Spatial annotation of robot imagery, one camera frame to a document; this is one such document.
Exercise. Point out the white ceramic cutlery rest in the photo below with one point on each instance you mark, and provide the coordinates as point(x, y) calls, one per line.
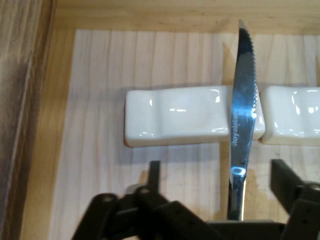
point(292, 117)
point(180, 115)

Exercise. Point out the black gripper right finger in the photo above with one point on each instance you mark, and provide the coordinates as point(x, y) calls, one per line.
point(295, 192)

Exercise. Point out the silver serrated table knife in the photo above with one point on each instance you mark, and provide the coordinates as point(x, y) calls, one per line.
point(243, 120)

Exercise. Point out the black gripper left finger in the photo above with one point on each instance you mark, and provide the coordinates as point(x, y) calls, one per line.
point(150, 212)

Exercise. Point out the light wooden drawer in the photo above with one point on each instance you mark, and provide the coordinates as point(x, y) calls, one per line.
point(150, 55)

